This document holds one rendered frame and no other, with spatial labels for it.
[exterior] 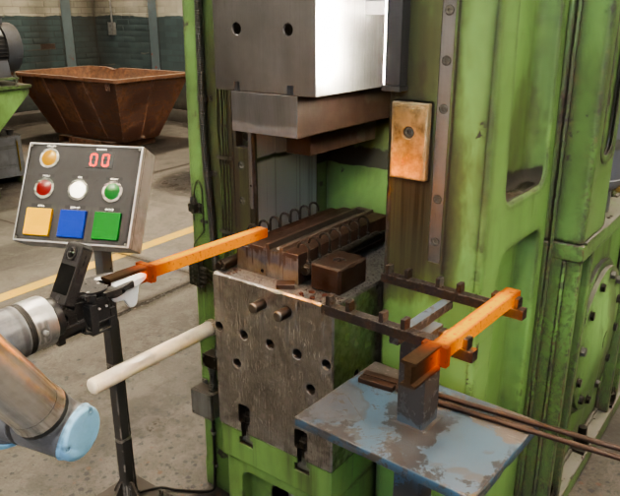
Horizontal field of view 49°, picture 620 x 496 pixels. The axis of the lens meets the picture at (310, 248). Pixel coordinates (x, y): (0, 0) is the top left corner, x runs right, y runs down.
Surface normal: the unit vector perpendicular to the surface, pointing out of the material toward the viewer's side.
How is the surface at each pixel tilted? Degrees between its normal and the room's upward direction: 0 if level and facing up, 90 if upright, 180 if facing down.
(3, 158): 90
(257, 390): 90
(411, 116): 90
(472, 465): 0
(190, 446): 0
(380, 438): 0
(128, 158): 60
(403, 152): 90
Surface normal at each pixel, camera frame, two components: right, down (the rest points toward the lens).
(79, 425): 0.93, 0.19
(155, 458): 0.00, -0.94
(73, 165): -0.18, -0.19
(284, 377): -0.60, 0.26
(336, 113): 0.80, 0.20
